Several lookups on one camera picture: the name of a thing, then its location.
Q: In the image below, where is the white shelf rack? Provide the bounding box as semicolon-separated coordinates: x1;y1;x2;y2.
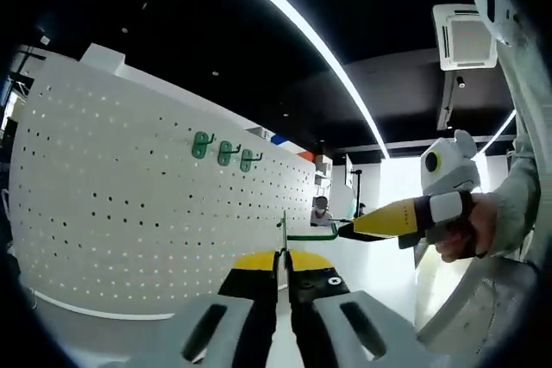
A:
313;153;334;196

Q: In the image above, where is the person's right hand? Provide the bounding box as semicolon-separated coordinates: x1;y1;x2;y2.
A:
433;191;502;264

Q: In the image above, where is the green hook assembly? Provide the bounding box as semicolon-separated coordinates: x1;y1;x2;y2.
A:
239;148;265;173
216;140;242;167
275;210;342;264
191;130;216;160

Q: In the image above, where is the white display panel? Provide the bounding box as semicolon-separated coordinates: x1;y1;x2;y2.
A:
344;153;355;192

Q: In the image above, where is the straight ceiling light strip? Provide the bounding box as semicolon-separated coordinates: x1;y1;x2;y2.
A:
477;109;518;155

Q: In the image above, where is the white perforated mounting plate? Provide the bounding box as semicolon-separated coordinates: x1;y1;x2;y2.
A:
7;56;318;321

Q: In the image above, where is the white ceiling air conditioner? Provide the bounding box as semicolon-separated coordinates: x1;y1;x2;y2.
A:
431;3;499;72

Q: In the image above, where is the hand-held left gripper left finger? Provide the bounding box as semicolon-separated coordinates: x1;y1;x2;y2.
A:
148;250;280;368

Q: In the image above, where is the white rectangular block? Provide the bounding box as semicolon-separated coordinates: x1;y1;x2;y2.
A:
78;41;128;77

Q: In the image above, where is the grey mesh office chair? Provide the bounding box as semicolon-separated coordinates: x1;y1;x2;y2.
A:
413;229;552;359

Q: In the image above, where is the curved ceiling light strip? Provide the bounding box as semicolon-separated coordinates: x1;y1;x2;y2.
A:
205;0;392;159

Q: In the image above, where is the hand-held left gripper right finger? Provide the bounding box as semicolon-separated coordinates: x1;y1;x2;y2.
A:
286;249;432;368

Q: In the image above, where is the black tripod stand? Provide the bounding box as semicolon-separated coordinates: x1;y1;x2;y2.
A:
349;168;365;215

